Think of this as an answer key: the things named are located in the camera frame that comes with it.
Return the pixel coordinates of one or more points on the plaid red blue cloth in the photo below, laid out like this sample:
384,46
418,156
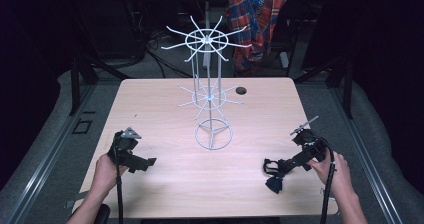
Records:
255,24

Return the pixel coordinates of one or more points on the person's left hand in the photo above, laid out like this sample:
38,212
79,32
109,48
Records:
108,174

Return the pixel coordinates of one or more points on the person's right hand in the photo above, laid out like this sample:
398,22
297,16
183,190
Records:
331,175

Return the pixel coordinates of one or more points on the black metal frame stand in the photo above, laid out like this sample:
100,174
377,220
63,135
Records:
346,80
76,84

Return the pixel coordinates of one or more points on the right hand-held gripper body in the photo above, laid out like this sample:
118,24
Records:
309,144

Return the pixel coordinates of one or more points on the aluminium floor rail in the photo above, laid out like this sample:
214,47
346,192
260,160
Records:
365,154
46,157

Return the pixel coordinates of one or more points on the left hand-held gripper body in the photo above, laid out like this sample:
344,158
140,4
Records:
124,147

